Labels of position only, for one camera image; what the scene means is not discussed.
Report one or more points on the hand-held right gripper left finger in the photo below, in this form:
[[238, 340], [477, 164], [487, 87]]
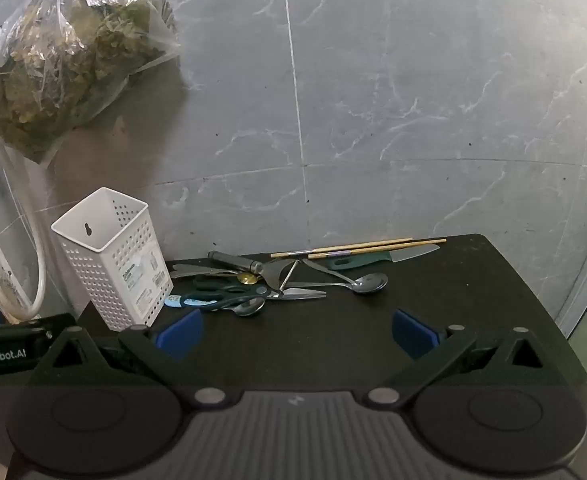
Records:
[[179, 334]]

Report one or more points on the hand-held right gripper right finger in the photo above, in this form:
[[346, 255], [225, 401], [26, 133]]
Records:
[[413, 334]]

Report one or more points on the silver metal spoon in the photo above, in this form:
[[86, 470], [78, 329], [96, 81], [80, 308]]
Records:
[[251, 306], [372, 283], [346, 281]]

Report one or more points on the small gold spoon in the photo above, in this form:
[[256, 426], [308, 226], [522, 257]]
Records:
[[246, 280]]

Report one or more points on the white perforated utensil basket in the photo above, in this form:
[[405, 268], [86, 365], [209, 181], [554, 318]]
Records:
[[118, 270]]

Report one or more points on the silver metal utensil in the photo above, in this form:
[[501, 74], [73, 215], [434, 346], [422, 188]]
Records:
[[272, 275]]

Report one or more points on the wooden chopstick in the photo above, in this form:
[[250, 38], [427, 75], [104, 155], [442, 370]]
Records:
[[398, 247], [353, 247]]

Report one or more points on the clear bag of dried leaves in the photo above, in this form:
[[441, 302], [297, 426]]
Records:
[[73, 55]]

